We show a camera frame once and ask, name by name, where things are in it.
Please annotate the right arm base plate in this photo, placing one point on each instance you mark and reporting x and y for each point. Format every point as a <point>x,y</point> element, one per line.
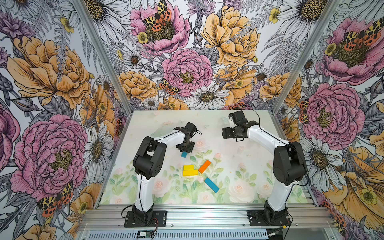
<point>258,218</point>

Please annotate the orange block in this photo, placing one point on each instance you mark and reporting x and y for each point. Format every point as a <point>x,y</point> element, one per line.
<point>204,166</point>

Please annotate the long yellow block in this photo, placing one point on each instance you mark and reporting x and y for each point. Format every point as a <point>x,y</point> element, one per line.
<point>189,173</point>

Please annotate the small yellow block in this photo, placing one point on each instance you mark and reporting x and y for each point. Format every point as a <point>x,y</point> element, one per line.
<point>188,167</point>

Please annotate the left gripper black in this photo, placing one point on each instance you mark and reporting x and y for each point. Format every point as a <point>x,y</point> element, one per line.
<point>188,149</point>

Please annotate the white vented cable duct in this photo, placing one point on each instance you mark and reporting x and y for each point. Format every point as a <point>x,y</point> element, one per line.
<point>194,234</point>

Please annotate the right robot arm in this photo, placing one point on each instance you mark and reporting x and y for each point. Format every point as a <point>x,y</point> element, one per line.
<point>289,165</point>

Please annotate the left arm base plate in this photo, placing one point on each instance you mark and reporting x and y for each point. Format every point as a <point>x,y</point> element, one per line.
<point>158,219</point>

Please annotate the left aluminium corner post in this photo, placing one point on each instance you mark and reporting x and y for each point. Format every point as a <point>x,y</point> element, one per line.
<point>96,40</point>

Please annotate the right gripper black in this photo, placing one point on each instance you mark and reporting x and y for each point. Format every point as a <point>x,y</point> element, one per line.
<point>226,133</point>

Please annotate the right aluminium corner post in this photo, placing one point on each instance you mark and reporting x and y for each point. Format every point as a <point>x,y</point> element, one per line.
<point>320,27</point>

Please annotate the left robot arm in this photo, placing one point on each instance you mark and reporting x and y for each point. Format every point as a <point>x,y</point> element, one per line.
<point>148,163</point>

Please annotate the aluminium front rail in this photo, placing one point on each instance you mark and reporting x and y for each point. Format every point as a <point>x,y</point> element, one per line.
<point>194,216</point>

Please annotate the aluminium corner post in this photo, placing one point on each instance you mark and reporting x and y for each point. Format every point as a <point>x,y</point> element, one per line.
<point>96,40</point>
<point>320,27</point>

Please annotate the small green circuit board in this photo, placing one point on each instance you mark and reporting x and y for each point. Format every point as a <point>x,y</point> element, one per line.
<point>145,235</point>

